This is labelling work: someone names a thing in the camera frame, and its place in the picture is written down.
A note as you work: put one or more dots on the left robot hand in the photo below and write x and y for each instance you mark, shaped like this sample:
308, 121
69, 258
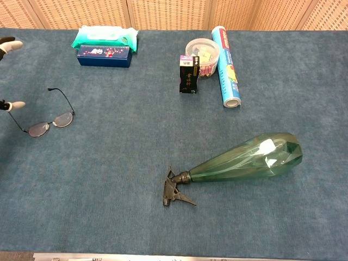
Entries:
11, 46

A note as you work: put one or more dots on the thin metal frame eyeglasses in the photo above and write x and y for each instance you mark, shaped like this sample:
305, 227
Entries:
63, 119

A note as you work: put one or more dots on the green white wet wipes pack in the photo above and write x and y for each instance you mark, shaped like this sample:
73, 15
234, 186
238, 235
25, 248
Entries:
103, 35

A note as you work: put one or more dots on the dark blue rectangular box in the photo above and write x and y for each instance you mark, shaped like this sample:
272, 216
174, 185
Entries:
103, 59

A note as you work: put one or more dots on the blue table cloth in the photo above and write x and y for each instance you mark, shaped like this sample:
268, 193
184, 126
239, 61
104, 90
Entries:
136, 136

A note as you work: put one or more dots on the woven wicker folding screen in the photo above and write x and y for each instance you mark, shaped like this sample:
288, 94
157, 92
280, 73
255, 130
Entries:
168, 13

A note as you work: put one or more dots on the black box with gold print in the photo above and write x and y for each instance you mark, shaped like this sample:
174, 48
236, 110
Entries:
189, 79

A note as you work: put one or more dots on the clear plastic tub with lid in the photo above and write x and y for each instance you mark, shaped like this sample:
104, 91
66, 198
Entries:
210, 53

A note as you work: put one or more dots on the blue printed film roll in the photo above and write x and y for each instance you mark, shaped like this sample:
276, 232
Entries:
228, 70

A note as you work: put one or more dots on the green transparent spray bottle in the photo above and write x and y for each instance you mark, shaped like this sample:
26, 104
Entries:
244, 163

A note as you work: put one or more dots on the silver metal rail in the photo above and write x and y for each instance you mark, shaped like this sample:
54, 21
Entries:
136, 257

